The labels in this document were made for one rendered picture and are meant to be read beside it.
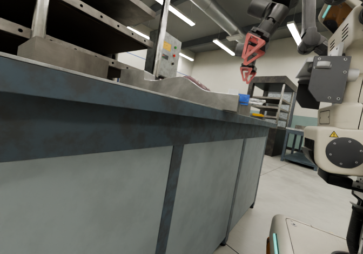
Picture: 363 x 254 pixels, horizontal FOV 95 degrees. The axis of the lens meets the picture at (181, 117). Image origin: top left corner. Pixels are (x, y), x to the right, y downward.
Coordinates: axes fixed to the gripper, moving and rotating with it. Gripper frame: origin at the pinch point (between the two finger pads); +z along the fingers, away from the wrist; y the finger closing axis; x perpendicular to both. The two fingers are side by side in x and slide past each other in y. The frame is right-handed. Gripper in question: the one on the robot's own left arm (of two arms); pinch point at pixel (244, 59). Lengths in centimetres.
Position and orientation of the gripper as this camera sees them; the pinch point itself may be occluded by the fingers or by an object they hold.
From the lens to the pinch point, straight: 69.0
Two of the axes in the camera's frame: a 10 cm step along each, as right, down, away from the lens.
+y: -4.3, -0.4, -9.0
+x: 7.2, 5.9, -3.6
